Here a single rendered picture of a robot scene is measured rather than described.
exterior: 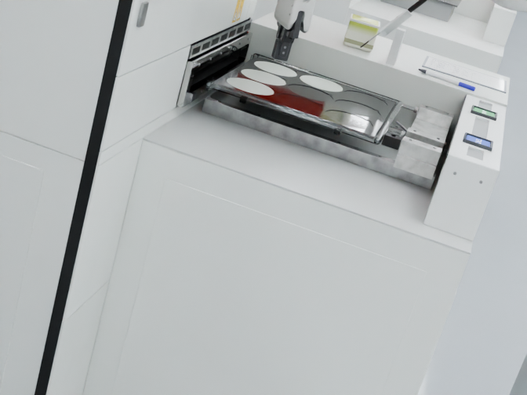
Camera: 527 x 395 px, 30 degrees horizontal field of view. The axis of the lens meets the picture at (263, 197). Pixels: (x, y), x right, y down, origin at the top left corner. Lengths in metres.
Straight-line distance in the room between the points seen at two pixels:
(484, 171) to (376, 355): 0.39
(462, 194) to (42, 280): 0.75
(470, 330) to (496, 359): 0.18
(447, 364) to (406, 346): 1.37
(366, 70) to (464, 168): 0.61
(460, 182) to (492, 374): 1.55
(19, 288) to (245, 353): 0.44
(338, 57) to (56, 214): 0.89
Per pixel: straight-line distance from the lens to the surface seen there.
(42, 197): 1.68
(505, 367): 3.30
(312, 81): 2.20
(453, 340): 3.34
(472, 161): 1.75
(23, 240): 1.72
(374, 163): 1.98
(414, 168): 1.93
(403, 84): 2.28
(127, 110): 1.67
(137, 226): 1.85
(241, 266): 1.81
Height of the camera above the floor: 1.41
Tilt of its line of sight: 21 degrees down
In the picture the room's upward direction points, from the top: 16 degrees clockwise
